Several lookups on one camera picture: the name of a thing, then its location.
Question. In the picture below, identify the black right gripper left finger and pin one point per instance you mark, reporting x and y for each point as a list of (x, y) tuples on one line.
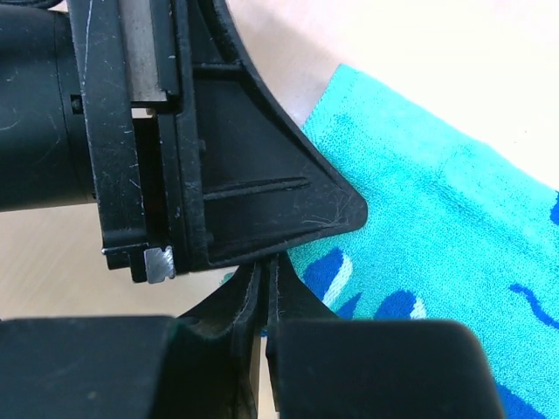
[(231, 315)]

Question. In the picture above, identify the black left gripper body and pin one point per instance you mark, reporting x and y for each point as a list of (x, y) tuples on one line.
[(96, 106)]

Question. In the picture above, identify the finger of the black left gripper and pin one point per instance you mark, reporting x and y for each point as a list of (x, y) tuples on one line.
[(262, 187)]

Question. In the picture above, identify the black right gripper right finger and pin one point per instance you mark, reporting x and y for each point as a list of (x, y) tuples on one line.
[(289, 298)]

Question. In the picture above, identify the yellow towel teal trim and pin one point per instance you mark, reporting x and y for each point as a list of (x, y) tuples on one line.
[(454, 231)]

